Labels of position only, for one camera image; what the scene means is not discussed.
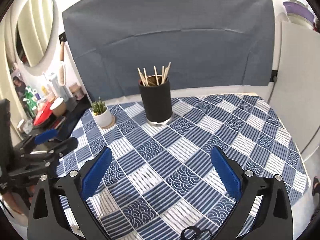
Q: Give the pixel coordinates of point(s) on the left hand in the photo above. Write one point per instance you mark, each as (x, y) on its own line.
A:
(19, 199)

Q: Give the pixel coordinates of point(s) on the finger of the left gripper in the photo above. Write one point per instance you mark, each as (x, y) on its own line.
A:
(27, 161)
(46, 136)

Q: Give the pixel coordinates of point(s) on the blue patterned tablecloth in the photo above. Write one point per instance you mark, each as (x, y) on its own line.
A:
(161, 179)

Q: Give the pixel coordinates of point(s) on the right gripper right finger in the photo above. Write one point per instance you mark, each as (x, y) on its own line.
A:
(274, 216)

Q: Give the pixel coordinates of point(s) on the green snack bag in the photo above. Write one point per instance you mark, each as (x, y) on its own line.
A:
(29, 100)

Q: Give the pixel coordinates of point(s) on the wooden hair brush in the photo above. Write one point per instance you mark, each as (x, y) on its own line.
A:
(62, 72)

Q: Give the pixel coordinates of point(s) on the purple lidded pot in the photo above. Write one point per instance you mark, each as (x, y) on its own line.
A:
(293, 8)

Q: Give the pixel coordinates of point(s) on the black side shelf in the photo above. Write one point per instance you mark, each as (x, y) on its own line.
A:
(64, 124)

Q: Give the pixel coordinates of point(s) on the small potted green plant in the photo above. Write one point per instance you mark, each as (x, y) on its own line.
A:
(102, 115)

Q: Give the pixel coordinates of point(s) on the wooden chopstick in holder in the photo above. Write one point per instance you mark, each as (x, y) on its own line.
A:
(145, 77)
(166, 71)
(142, 78)
(156, 76)

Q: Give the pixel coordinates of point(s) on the beige white bowl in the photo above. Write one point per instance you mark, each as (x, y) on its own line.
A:
(58, 107)

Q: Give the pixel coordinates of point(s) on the black cylindrical utensil holder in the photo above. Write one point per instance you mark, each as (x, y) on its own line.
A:
(157, 103)

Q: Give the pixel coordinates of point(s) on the pink candle jar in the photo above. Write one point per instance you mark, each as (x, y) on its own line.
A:
(76, 91)

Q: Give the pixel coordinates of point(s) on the grey fabric backdrop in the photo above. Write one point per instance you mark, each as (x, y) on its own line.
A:
(205, 43)

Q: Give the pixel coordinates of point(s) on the red bowl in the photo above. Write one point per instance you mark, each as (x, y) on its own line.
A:
(43, 115)

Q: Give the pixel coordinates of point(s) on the oval wall mirror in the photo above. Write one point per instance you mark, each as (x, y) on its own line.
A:
(34, 27)

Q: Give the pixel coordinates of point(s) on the wooden chopstick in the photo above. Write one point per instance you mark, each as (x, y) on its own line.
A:
(166, 71)
(142, 78)
(163, 72)
(145, 77)
(156, 76)

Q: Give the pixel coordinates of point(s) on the white cabinet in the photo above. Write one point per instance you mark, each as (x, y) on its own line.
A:
(296, 93)

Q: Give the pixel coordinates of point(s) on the white pump bottle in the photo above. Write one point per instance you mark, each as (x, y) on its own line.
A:
(56, 87)

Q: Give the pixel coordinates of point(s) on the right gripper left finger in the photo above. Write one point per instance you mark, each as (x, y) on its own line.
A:
(47, 219)

